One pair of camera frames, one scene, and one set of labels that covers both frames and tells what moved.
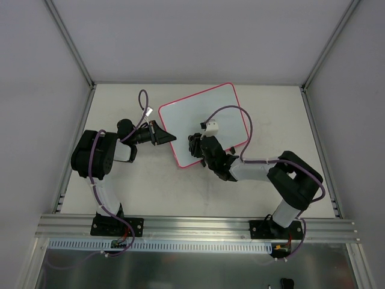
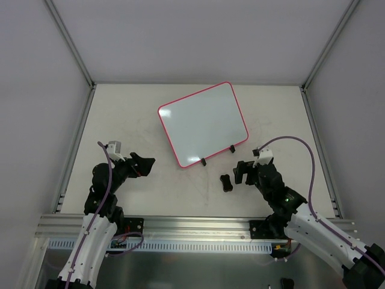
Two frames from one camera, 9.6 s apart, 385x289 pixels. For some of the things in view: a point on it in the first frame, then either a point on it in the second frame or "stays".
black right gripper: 199,144 -> 250,173
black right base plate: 269,230 stays
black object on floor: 287,283 stays
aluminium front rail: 192,227 stays
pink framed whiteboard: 183,118 stays
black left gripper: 153,132 -> 133,165
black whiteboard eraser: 195,145 -> 226,182
